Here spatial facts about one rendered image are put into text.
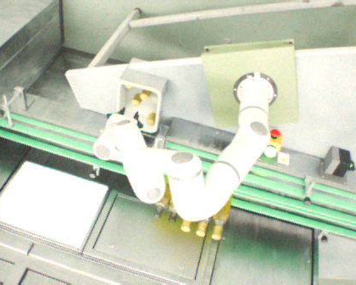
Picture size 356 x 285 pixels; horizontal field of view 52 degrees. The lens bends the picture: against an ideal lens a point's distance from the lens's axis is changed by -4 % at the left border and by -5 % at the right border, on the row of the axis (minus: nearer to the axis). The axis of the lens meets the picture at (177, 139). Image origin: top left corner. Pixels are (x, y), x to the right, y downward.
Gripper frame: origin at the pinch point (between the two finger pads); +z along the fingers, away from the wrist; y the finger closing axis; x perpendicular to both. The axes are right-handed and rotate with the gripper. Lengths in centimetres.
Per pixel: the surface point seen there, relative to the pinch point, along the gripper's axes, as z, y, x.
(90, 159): 1.2, -13.3, -26.8
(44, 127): 3.0, -36.2, -19.8
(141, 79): 5.9, 0.9, 13.0
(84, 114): 14.2, -23.0, -14.2
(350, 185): 3, 92, -3
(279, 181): -2, 63, -7
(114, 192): -3.1, 0.4, -36.5
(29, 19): 48, -72, 10
